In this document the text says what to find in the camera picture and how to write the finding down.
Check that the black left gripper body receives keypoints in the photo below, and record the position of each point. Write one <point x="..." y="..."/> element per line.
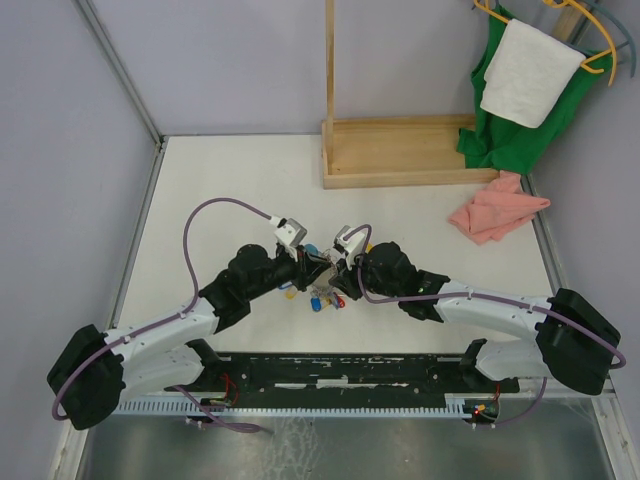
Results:
<point x="289" y="269"/>

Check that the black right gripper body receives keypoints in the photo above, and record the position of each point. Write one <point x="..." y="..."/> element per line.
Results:
<point x="349" y="275"/>

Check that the metal keyring organizer blue handle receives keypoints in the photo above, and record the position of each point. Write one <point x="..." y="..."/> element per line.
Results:
<point x="322" y="294"/>

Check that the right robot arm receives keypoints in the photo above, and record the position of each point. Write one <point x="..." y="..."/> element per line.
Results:
<point x="561" y="337"/>

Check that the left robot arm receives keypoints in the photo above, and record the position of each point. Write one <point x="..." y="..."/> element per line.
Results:
<point x="97" y="371"/>

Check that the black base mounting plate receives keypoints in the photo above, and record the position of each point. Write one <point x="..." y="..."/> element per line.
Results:
<point x="429" y="373"/>

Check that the pink cloth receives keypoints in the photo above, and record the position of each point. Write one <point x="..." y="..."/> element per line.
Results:
<point x="497" y="210"/>

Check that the green shirt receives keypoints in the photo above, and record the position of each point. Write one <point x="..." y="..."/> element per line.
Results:
<point x="501" y="144"/>

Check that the white towel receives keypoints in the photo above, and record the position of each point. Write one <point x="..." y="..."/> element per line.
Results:
<point x="527" y="74"/>

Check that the teal clothes hanger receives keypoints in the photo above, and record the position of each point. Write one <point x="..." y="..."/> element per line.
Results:
<point x="617" y="30"/>

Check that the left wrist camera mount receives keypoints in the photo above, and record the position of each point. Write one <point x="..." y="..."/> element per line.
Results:
<point x="288" y="232"/>

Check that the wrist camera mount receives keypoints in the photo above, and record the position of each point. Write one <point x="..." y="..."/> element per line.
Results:
<point x="351" y="241"/>
<point x="288" y="232"/>

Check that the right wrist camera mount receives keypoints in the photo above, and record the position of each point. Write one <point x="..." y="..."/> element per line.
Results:
<point x="351" y="241"/>

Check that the wooden rack frame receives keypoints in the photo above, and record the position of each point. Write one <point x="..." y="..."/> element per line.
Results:
<point x="390" y="151"/>

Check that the white cable duct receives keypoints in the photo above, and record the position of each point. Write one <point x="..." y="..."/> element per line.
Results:
<point x="179" y="405"/>

